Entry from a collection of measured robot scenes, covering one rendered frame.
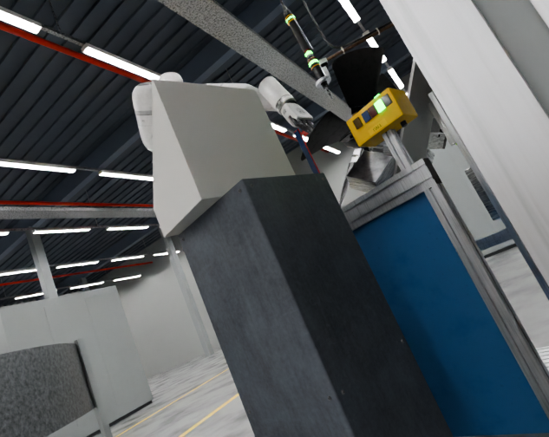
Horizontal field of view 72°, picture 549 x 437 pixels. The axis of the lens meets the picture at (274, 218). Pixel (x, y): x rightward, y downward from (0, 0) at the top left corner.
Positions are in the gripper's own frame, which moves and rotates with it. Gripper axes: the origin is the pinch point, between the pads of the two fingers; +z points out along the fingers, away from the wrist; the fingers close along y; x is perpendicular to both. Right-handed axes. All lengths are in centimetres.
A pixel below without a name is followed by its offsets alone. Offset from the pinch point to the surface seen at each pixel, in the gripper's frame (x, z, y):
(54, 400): 157, 5, -75
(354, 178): 4.8, 21.7, 9.5
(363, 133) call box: -20.4, 26.6, -18.7
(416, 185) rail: -19, 48, -16
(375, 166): -2.3, 23.0, 15.2
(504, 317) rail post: -11, 86, -16
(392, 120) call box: -28.2, 31.4, -18.6
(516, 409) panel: 5, 105, -15
